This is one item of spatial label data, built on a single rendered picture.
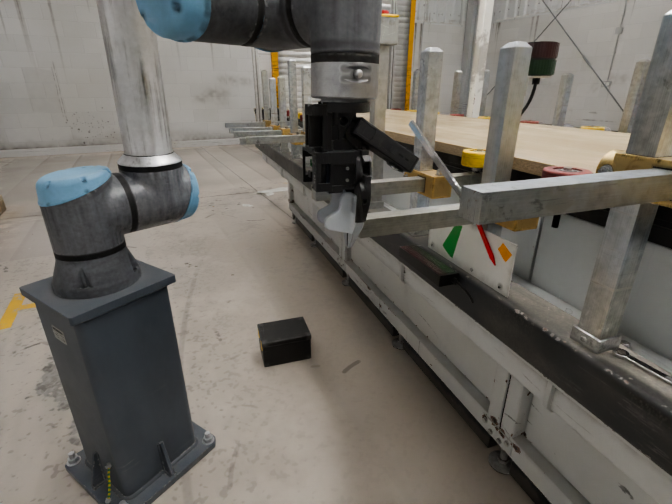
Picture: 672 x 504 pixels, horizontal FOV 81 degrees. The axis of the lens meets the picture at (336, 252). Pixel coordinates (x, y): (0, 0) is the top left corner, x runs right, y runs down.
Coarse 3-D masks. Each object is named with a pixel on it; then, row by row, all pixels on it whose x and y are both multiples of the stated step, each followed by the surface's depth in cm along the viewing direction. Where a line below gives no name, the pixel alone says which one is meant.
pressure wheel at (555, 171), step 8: (544, 168) 73; (552, 168) 73; (560, 168) 74; (568, 168) 71; (576, 168) 73; (544, 176) 72; (552, 176) 71; (560, 176) 70; (560, 216) 75; (552, 224) 76
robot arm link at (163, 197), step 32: (96, 0) 83; (128, 0) 82; (128, 32) 84; (128, 64) 86; (160, 64) 93; (128, 96) 89; (160, 96) 93; (128, 128) 92; (160, 128) 94; (128, 160) 94; (160, 160) 95; (160, 192) 97; (192, 192) 103; (160, 224) 102
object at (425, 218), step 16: (416, 208) 65; (432, 208) 65; (448, 208) 65; (368, 224) 60; (384, 224) 61; (400, 224) 62; (416, 224) 63; (432, 224) 64; (448, 224) 65; (464, 224) 67
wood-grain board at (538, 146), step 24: (408, 120) 192; (456, 120) 192; (480, 120) 192; (456, 144) 109; (480, 144) 109; (528, 144) 109; (552, 144) 109; (576, 144) 109; (600, 144) 109; (624, 144) 109; (528, 168) 86
